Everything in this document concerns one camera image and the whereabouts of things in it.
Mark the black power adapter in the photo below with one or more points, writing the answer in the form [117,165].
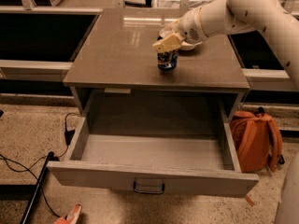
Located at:
[68,135]

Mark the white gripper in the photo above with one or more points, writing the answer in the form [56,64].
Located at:
[189,28]

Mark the metal railing frame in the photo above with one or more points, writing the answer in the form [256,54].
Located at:
[93,3]

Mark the orange white object on floor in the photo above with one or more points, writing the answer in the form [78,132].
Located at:
[72,216]

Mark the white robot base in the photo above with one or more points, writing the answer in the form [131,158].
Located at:
[288,205]

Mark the grey cabinet with counter top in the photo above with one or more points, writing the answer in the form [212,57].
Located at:
[118,54]

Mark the blue pepsi can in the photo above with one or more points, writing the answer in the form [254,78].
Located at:
[167,61]

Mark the white paper bowl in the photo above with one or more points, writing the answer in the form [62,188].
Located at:
[187,47]

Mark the black drawer handle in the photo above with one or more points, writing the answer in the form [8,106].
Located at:
[150,190]

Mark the black pole on floor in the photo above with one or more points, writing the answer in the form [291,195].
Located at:
[38,191]

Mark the orange backpack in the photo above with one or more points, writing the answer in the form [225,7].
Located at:
[258,140]

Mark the open grey top drawer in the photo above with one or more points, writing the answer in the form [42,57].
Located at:
[180,139]

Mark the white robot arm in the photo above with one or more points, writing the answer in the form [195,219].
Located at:
[277,26]

